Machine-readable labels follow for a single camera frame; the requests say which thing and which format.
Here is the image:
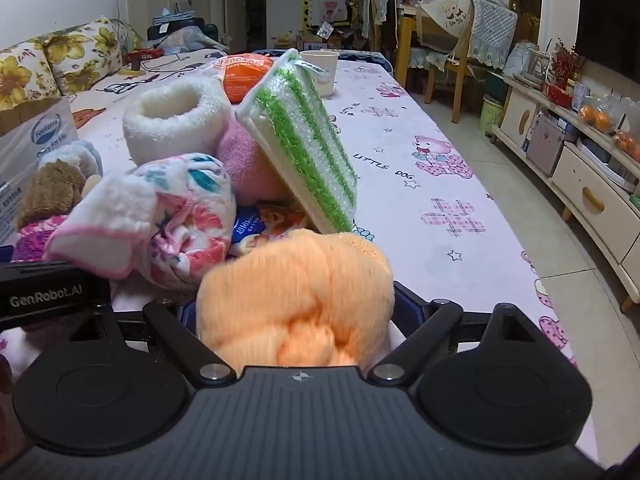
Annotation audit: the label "red flower bouquet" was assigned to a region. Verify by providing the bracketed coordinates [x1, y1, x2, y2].
[547, 36, 583, 88]

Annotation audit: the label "yellow floral sofa cushion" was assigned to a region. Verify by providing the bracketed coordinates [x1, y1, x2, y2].
[0, 42, 62, 111]
[44, 15, 124, 96]

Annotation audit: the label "green bin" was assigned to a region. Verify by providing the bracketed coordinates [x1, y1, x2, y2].
[480, 94, 506, 136]

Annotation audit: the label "white lace chair cover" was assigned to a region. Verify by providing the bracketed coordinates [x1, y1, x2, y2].
[471, 0, 519, 63]

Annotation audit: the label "pink towel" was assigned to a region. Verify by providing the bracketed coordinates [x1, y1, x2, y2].
[216, 120, 293, 207]

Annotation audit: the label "pink printed tablecloth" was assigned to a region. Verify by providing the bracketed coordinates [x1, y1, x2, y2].
[0, 49, 601, 463]

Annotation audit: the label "cream cartoon cloth cover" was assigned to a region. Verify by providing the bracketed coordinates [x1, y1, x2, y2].
[419, 0, 475, 53]

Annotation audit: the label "dark blue bag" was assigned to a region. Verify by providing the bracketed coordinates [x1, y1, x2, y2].
[147, 16, 207, 41]

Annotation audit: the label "blue tissue packet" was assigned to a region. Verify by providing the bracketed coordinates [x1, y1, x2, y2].
[230, 200, 311, 261]

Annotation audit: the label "green striped sponge cloth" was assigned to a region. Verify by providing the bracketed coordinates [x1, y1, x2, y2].
[235, 48, 358, 235]

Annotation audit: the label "clear printed plastic bag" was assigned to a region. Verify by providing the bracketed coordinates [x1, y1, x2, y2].
[0, 99, 81, 246]

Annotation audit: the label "white paper cup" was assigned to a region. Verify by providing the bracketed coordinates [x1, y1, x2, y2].
[300, 50, 337, 98]

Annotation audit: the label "grey patterned sofa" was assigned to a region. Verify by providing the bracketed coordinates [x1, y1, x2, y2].
[114, 19, 147, 57]

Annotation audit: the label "orange towel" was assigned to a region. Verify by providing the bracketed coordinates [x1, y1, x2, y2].
[195, 228, 396, 367]

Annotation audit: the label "light blue folded cloths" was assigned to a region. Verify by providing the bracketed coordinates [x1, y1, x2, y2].
[152, 7, 193, 23]

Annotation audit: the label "bag of oranges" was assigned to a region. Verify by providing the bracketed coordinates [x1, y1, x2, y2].
[614, 130, 640, 161]
[579, 95, 631, 133]

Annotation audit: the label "grey blue clothing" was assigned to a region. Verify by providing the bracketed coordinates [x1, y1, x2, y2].
[162, 27, 228, 53]

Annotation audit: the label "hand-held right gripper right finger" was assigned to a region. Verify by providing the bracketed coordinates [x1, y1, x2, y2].
[367, 280, 543, 383]

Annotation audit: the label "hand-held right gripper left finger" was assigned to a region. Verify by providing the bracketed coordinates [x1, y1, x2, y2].
[72, 299, 237, 387]

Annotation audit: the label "sofa with floral cushions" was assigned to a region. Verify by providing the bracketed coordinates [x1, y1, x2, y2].
[70, 47, 231, 126]

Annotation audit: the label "pile of small boxes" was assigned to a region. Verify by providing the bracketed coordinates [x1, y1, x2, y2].
[272, 25, 361, 51]

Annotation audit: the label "yellow dining table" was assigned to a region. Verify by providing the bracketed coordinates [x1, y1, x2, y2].
[395, 4, 426, 88]

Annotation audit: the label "floral printed towel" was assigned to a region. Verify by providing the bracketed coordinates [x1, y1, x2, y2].
[47, 152, 237, 291]

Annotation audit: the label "white fluffy towel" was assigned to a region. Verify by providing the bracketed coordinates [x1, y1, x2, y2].
[122, 79, 232, 171]

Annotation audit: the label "orange tissue pack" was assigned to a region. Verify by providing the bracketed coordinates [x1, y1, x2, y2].
[212, 52, 276, 106]

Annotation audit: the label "wooden chair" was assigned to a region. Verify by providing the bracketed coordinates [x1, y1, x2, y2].
[425, 0, 506, 123]

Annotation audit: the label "red gift box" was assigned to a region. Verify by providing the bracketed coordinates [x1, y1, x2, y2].
[542, 82, 576, 108]

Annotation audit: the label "light blue plush toy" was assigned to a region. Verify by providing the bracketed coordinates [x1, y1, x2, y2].
[37, 140, 103, 181]

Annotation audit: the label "pink storage box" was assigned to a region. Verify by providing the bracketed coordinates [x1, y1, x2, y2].
[527, 112, 568, 176]

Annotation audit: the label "cream tv cabinet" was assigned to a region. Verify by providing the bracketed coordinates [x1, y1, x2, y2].
[492, 74, 640, 311]

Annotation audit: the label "brown teddy bear plush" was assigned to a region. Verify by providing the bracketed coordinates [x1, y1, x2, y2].
[11, 160, 91, 262]

